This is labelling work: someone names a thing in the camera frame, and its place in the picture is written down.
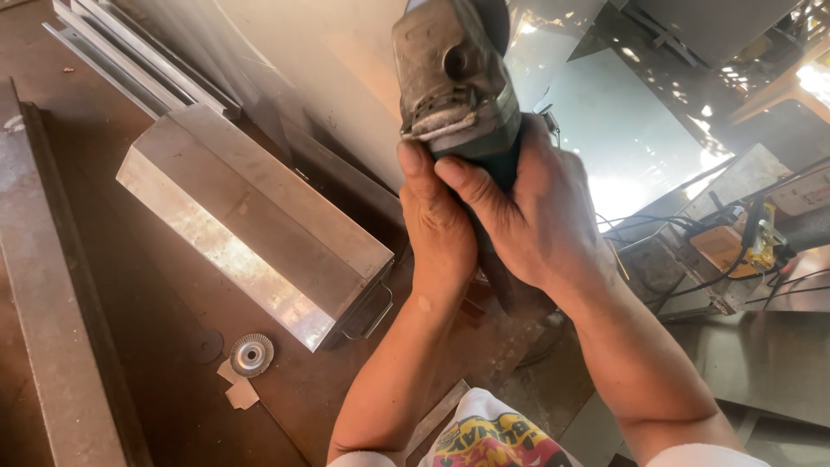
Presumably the person's left hand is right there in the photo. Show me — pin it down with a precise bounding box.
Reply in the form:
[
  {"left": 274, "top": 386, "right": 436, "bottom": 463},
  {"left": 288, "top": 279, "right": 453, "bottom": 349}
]
[{"left": 396, "top": 140, "right": 482, "bottom": 301}]

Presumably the person's right hand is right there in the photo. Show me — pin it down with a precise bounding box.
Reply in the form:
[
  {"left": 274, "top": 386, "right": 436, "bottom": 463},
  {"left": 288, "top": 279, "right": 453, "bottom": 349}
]
[{"left": 433, "top": 114, "right": 618, "bottom": 301}]

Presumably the green angle grinder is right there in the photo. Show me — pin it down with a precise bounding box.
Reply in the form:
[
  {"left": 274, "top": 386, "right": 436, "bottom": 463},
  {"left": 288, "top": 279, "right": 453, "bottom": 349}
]
[{"left": 392, "top": 0, "right": 526, "bottom": 312}]

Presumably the large shiny steel sheet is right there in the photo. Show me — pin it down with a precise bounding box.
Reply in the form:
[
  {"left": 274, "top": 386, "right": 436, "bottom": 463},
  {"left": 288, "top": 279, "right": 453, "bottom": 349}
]
[{"left": 506, "top": 0, "right": 737, "bottom": 231}]

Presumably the grey metal box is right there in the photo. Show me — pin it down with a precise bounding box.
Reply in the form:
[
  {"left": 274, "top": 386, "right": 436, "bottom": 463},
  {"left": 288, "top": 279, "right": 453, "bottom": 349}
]
[{"left": 616, "top": 224, "right": 760, "bottom": 319}]

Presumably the stainless steel box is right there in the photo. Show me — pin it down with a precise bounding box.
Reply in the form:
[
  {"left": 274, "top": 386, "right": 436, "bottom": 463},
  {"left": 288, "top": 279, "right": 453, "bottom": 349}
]
[{"left": 116, "top": 102, "right": 396, "bottom": 353}]

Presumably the flat steel strip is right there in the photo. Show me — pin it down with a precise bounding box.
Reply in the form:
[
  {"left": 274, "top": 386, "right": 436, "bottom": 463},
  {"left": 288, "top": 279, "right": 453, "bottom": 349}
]
[{"left": 403, "top": 379, "right": 471, "bottom": 459}]

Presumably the yellow power tool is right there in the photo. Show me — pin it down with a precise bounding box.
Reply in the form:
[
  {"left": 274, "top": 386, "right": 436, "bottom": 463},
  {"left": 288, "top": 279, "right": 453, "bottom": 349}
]
[{"left": 689, "top": 202, "right": 789, "bottom": 280}]

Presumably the round flap disc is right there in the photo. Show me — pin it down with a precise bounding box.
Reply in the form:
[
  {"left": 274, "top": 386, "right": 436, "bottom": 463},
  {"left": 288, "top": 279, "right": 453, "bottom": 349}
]
[{"left": 230, "top": 333, "right": 275, "bottom": 378}]

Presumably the white printed shirt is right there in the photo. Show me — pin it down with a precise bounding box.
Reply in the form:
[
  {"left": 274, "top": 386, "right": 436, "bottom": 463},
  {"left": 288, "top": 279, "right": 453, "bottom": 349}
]
[{"left": 326, "top": 387, "right": 773, "bottom": 467}]

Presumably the paper scrap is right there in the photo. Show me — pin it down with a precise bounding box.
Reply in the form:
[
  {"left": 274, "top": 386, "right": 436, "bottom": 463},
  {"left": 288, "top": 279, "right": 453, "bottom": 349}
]
[{"left": 217, "top": 358, "right": 261, "bottom": 411}]

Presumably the wooden furniture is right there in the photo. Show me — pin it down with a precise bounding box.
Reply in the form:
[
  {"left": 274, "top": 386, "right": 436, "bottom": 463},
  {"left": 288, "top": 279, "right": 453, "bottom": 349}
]
[{"left": 728, "top": 35, "right": 830, "bottom": 127}]

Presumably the bundle of aluminium profiles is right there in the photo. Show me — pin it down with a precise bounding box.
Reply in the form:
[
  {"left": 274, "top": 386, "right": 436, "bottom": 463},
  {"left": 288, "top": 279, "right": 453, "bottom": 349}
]
[{"left": 43, "top": 0, "right": 242, "bottom": 121}]

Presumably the steel angle bar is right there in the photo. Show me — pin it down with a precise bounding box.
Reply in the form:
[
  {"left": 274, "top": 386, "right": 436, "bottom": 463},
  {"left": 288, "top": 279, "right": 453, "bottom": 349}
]
[{"left": 0, "top": 79, "right": 154, "bottom": 467}]

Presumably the black cable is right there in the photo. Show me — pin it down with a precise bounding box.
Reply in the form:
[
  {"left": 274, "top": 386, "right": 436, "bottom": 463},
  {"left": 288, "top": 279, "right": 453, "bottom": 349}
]
[{"left": 597, "top": 156, "right": 830, "bottom": 309}]

